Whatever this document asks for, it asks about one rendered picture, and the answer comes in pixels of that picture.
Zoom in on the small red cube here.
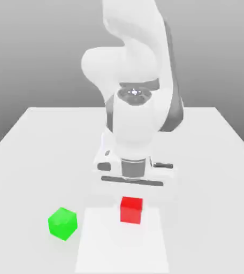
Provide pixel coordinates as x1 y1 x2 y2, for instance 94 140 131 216
120 196 144 225

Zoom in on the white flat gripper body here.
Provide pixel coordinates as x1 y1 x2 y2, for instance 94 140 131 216
91 168 177 200

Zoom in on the small green cube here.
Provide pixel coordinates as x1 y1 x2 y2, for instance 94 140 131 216
48 207 78 242

